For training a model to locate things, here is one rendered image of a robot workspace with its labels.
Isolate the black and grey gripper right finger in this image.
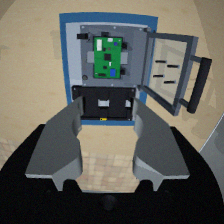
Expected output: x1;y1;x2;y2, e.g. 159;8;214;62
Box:
130;97;224;224

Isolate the green circuit board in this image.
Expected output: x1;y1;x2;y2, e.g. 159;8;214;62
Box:
94;37;122;78

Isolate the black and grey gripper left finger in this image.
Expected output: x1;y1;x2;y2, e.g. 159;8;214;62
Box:
0;96;85;224

